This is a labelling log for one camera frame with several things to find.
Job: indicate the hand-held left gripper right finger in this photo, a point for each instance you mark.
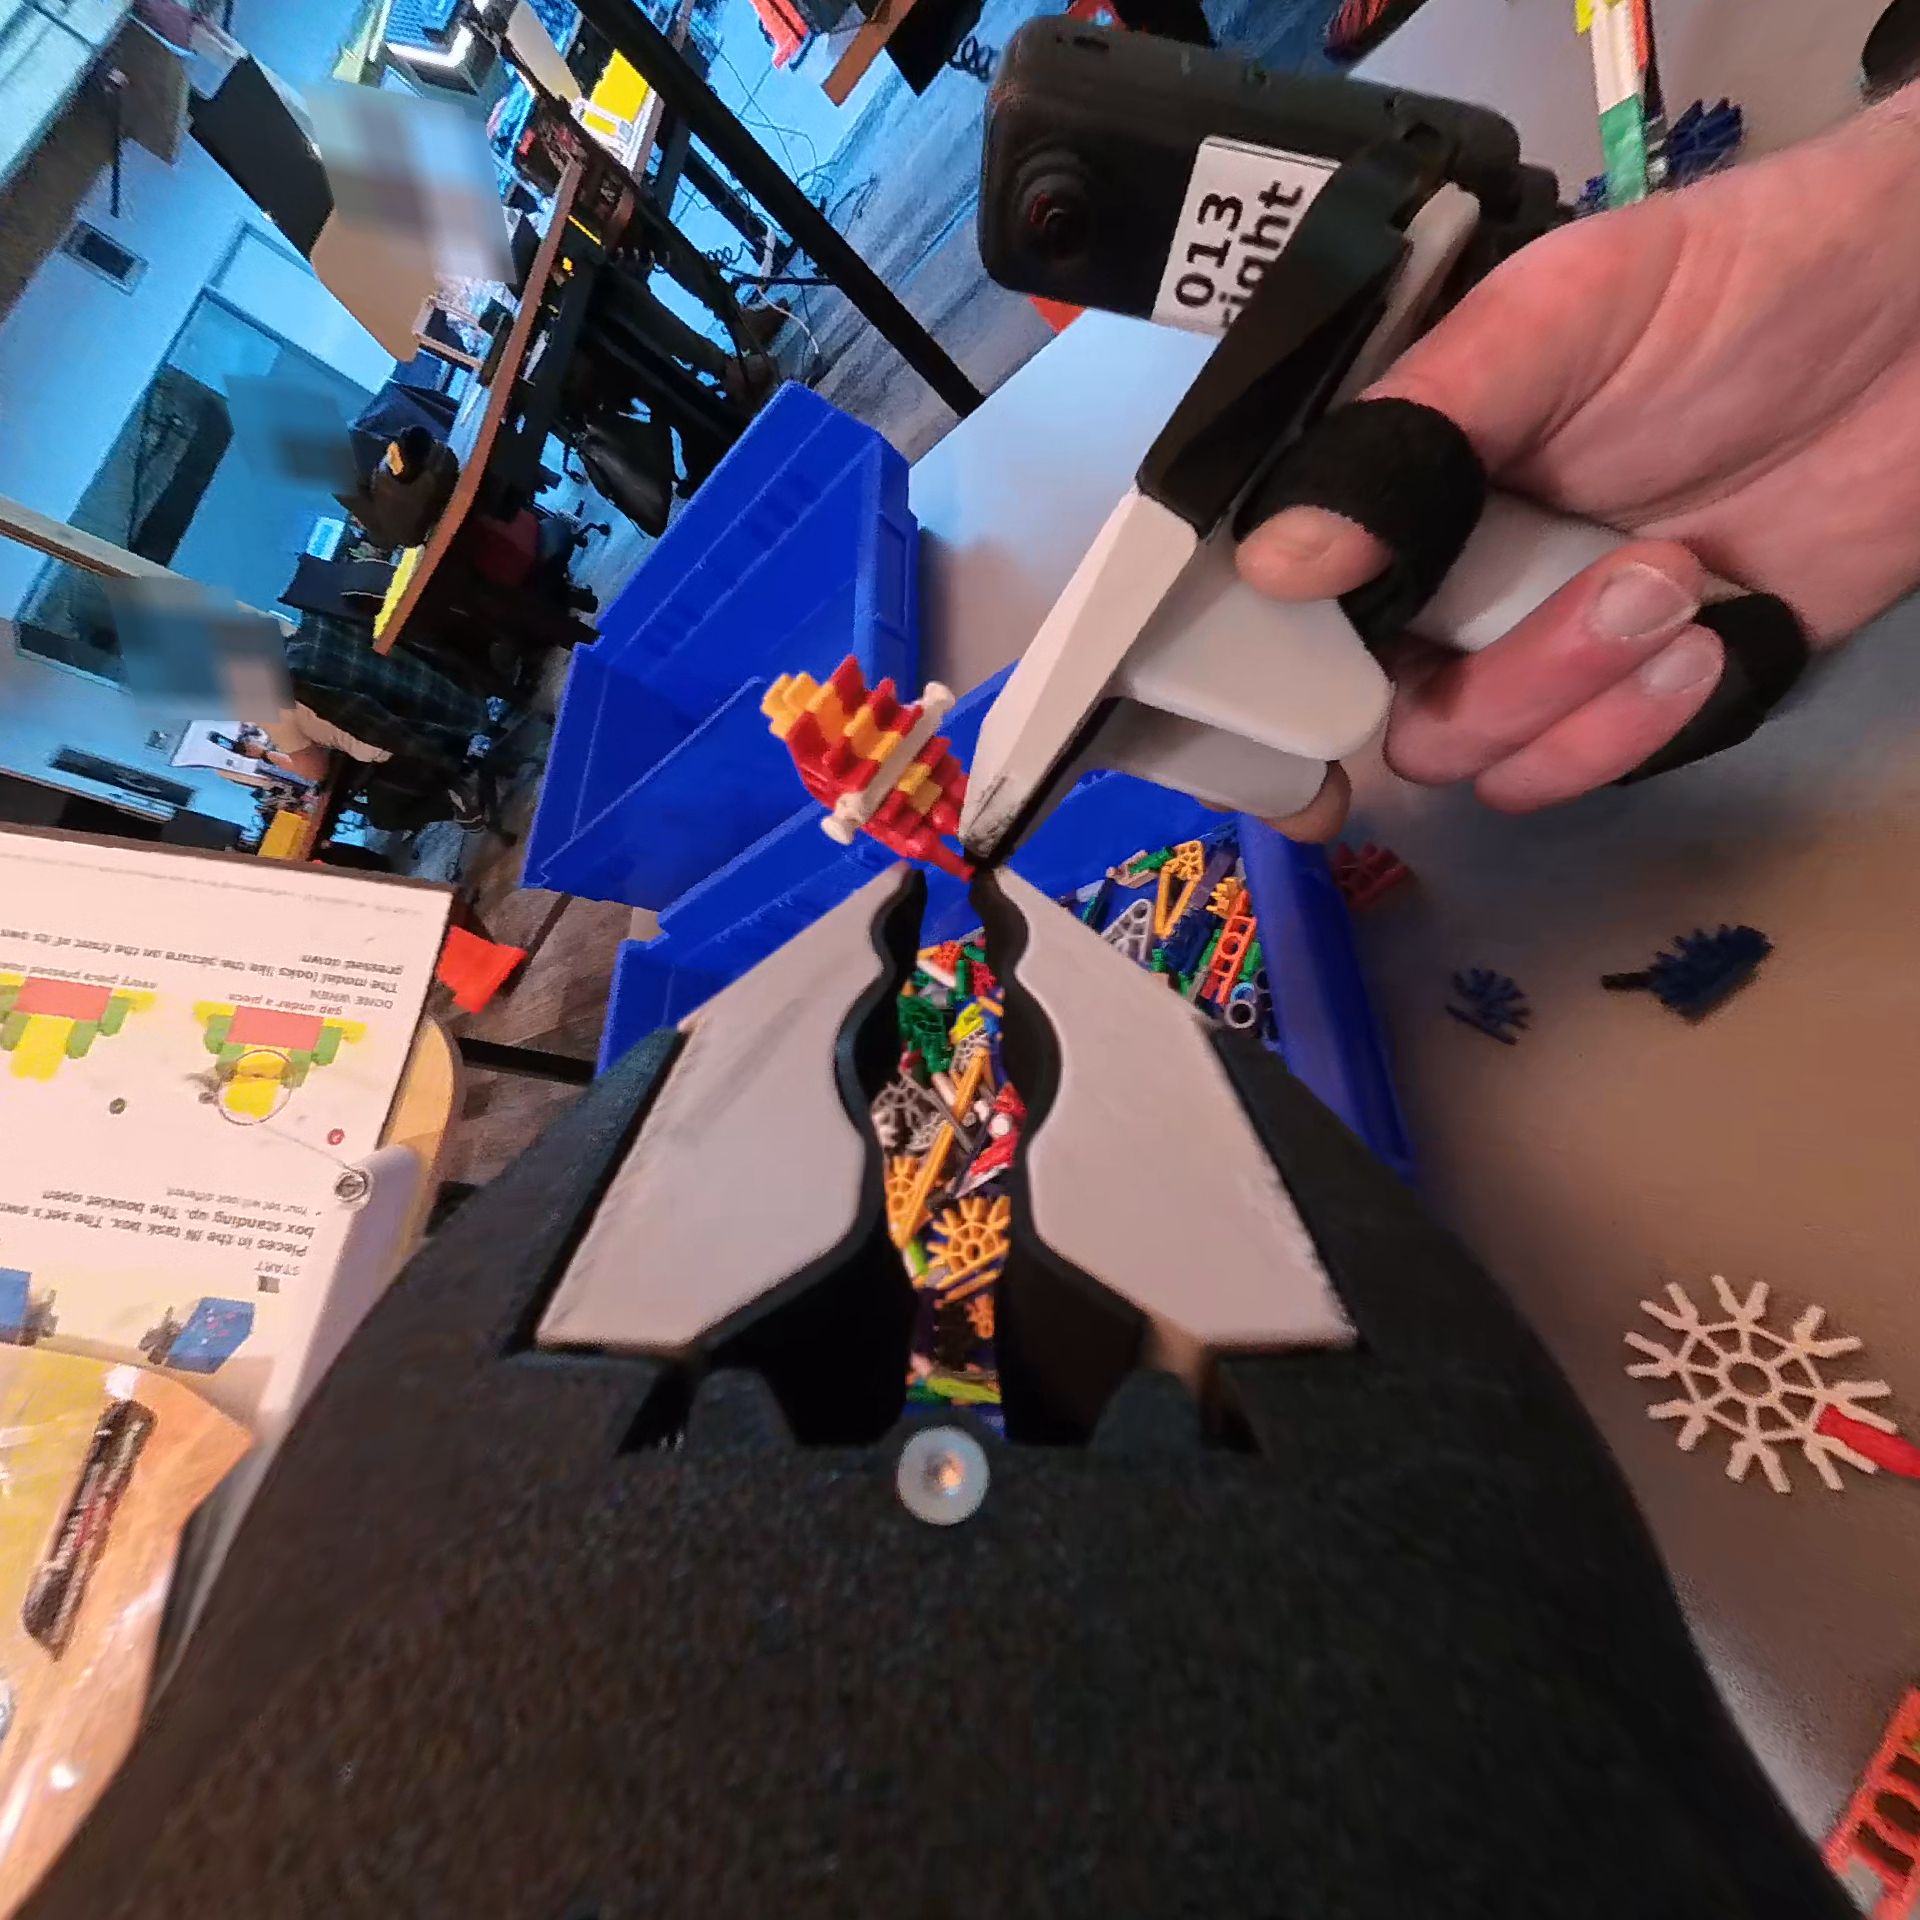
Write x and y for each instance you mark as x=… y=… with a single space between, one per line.
x=1185 y=1185

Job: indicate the black metal bar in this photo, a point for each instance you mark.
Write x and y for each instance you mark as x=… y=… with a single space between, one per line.
x=780 y=212

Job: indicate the person's right hand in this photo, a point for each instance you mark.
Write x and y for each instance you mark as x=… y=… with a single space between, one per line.
x=1724 y=345

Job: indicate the red and yellow brick cluster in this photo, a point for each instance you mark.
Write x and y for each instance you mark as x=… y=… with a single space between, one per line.
x=855 y=734

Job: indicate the blue snowflake connector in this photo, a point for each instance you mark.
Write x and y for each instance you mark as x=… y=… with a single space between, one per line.
x=1488 y=1004

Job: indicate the short red rod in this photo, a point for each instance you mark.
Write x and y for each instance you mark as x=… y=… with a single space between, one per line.
x=1867 y=1442

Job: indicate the large white instruction page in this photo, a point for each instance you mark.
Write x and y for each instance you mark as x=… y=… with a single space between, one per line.
x=150 y=1142

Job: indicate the brown wooden desk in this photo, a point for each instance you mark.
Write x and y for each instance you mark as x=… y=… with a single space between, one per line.
x=495 y=376

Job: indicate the white snowflake connector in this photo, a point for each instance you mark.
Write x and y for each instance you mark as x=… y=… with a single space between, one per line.
x=1695 y=1359

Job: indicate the red fan-shaped connector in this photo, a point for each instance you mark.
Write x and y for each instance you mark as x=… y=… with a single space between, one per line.
x=1371 y=873

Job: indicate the pile of colourful construction pieces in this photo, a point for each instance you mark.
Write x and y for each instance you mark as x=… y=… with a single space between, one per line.
x=960 y=1200

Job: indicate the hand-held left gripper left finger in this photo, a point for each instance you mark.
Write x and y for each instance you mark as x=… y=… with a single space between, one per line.
x=720 y=1170

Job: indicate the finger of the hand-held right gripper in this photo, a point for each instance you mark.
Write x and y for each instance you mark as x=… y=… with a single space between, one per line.
x=1080 y=662

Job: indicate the dark blue double connector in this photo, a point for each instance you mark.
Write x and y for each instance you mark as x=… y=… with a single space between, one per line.
x=1704 y=967

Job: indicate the colourful construction model frame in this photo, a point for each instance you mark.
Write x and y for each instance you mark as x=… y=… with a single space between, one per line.
x=1627 y=105

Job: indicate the blue plastic bin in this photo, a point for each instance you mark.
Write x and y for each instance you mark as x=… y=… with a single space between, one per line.
x=720 y=932
x=704 y=646

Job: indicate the red box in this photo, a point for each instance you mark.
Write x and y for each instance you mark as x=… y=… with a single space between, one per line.
x=480 y=967

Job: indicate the black tube with red print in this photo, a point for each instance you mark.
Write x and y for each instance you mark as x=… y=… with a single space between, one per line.
x=90 y=1530

